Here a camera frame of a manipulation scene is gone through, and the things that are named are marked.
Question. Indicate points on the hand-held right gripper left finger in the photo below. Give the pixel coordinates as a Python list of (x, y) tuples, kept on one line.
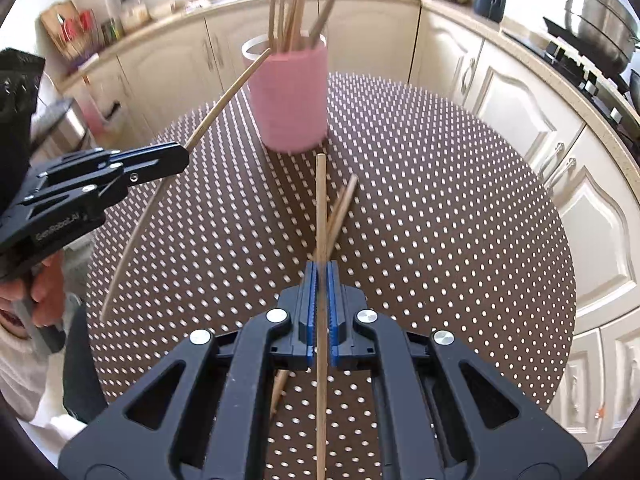
[(312, 310)]

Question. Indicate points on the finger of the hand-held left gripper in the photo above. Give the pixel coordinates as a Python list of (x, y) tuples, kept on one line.
[(150, 162)]

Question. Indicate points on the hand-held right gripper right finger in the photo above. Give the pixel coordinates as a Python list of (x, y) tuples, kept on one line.
[(332, 310)]

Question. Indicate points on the wooden chopstick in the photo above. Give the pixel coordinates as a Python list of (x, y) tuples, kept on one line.
[(336, 210), (321, 210), (225, 95), (345, 205)]

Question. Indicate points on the pink cup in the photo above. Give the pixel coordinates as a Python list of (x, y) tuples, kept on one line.
[(292, 100)]

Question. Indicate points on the bunch of wooden chopsticks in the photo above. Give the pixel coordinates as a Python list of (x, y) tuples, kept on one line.
[(281, 10)]

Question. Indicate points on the person's left forearm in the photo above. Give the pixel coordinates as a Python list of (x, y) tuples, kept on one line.
[(25, 380)]

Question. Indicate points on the person's left hand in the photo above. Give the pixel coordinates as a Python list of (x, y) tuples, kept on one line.
[(50, 285)]

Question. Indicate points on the steel trash bin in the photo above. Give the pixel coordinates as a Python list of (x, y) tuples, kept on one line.
[(62, 127)]

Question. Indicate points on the wooden cutting board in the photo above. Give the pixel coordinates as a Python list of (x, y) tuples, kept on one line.
[(60, 27)]

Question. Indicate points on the cream sink base cabinet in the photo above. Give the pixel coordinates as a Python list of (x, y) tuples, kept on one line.
[(165, 55)]

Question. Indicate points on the brown polka dot tablecloth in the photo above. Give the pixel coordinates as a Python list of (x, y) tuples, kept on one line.
[(450, 210)]

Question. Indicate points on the person's dark trousers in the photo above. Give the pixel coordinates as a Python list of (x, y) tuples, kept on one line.
[(82, 360)]

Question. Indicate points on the cream stove base cabinet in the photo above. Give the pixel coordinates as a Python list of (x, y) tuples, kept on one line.
[(525, 95)]

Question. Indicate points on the black gas stove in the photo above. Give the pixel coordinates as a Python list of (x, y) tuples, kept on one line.
[(565, 52)]

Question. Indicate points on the steel steamer pot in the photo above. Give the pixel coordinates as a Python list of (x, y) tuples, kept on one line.
[(600, 20)]

